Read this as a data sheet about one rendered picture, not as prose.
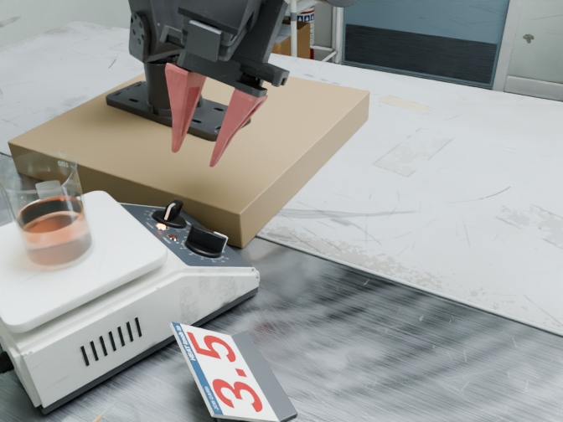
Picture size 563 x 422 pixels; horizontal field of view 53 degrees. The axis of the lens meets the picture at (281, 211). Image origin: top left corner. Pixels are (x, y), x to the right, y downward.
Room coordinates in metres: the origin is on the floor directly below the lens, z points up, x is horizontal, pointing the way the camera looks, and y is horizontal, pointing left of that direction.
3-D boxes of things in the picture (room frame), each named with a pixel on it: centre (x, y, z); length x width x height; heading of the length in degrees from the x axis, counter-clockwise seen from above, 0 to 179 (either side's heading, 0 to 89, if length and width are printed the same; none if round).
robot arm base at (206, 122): (0.67, 0.13, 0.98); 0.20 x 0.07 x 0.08; 53
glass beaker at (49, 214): (0.33, 0.16, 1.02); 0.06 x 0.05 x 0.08; 44
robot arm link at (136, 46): (0.67, 0.12, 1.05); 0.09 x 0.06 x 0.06; 125
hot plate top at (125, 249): (0.34, 0.17, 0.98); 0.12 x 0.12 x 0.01; 39
